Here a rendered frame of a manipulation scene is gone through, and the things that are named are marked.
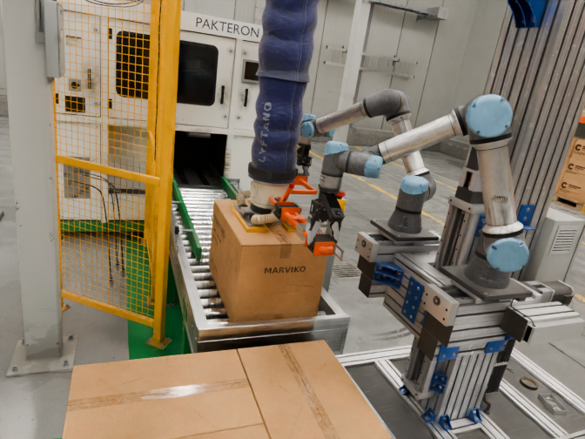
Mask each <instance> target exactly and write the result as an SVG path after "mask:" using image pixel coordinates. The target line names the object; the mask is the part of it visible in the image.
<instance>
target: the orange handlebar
mask: <svg viewBox="0 0 585 439"><path fill-rule="evenodd" d="M299 183H300V184H301V185H302V186H304V187H305V188H306V189H308V190H299V189H293V190H292V192H291V194H311V195H315V194H317V193H318V190H316V189H315V188H314V187H312V186H311V185H309V184H308V183H306V182H305V181H304V180H303V179H299ZM269 201H270V202H271V203H272V204H273V205H275V203H276V202H277V201H276V200H275V199H274V198H273V197H270V198H269ZM284 216H285V217H286V218H287V219H288V220H289V221H287V222H288V223H289V224H290V225H291V226H294V227H295V228H296V225H297V223H307V222H306V221H305V220H306V218H305V217H304V216H303V215H299V214H298V213H294V214H293V215H290V214H289V213H285V214H284ZM296 220H297V221H296ZM332 251H333V247H320V248H319V252H321V253H331V252H332Z"/></svg>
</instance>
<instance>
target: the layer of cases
mask: <svg viewBox="0 0 585 439"><path fill-rule="evenodd" d="M62 439H392V437H391V436H390V435H389V434H388V432H387V430H386V429H385V427H384V426H383V425H382V423H381V422H380V420H379V418H378V417H377V415H376V414H375V413H374V412H373V410H372V409H371V407H370V406H369V404H368V403H367V401H366V400H365V398H364V397H363V395H362V394H361V392H360V391H359V390H358V388H357V387H356V386H355V384H354V383H353V381H352V379H351V378H350V376H349V375H348V373H347V372H346V371H345V370H344V368H343V367H342V365H341V364H340V362H339V361H338V359H337V358H336V356H335V355H334V353H333V351H332V350H331V349H330V348H329V347H328V345H327V344H326V342H325V340H321V341H305V342H296V343H288V344H279V345H271V346H263V347H254V348H238V350H236V349H229V350H221V351H212V352H204V353H196V354H187V355H171V356H162V357H154V358H145V359H136V360H129V361H112V362H104V363H95V364H87V365H78V366H73V369H72V375H71V385H70V392H69V397H68V403H67V409H66V415H65V420H64V431H63V437H62Z"/></svg>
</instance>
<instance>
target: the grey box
mask: <svg viewBox="0 0 585 439"><path fill-rule="evenodd" d="M44 24H45V45H46V65H47V77H50V78H60V77H62V76H64V74H65V56H64V8H63V5H62V4H60V3H59V2H57V1H52V0H44Z"/></svg>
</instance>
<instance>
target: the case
mask: <svg viewBox="0 0 585 439"><path fill-rule="evenodd" d="M237 204H238V203H237V200H234V199H215V200H214V202H213V214H212V236H211V248H210V259H209V269H210V271H211V274H212V278H213V279H214V282H215V284H216V286H217V289H218V291H219V294H220V297H221V299H222V301H223V303H224V306H225V310H226V312H227V314H228V316H229V319H230V321H231V323H236V322H247V321H268V320H279V319H290V318H300V317H312V316H317V315H318V310H319V300H320V296H321V290H322V285H323V280H324V274H325V270H326V260H327V255H322V256H313V253H312V252H311V251H310V250H309V249H308V248H307V247H305V243H306V241H305V240H301V239H300V238H299V237H298V236H297V235H296V234H295V232H287V231H286V230H285V228H284V227H283V226H282V225H275V224H274V223H265V225H266V226H267V228H268V233H247V232H246V230H245V229H244V228H243V227H242V225H241V224H240V222H239V220H238V219H237V217H236V216H235V214H234V213H233V211H232V210H231V208H230V205H237Z"/></svg>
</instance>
